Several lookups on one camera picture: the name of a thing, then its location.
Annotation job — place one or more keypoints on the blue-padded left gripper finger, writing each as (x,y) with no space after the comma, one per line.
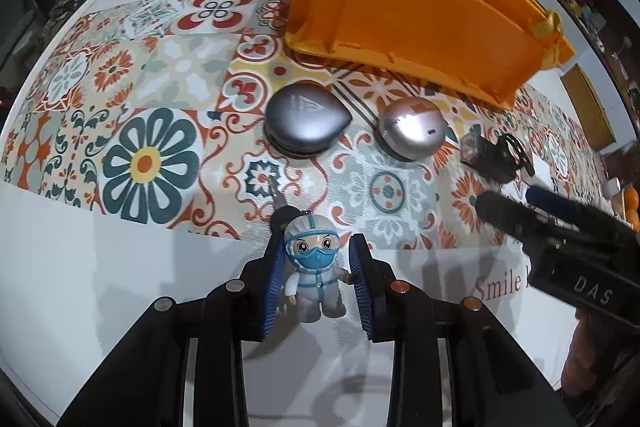
(245,308)
(390,309)

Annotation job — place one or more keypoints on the grey teardrop earbud case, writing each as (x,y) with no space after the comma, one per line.
(304,120)

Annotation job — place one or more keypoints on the woven brown tissue box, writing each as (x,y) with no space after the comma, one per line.
(590,113)

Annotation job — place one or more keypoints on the silver round earbud case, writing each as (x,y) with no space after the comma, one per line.
(412,128)

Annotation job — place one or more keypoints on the medic figurine keychain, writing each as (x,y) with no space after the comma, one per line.
(311,244)

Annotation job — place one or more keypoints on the orange foam storage box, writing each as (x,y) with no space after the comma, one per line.
(484,48)

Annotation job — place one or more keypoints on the black usb adapter with cord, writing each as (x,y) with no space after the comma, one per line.
(498,162)

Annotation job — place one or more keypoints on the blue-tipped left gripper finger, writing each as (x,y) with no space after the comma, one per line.
(558,206)

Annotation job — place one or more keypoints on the oranges in bowl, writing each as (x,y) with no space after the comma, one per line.
(631,202)

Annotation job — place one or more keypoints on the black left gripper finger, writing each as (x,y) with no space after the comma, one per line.
(507,216)

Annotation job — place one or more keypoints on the person's hand holding gripper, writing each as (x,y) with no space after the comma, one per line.
(602,363)

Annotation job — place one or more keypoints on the patterned tile table runner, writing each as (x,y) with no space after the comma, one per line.
(152,112)

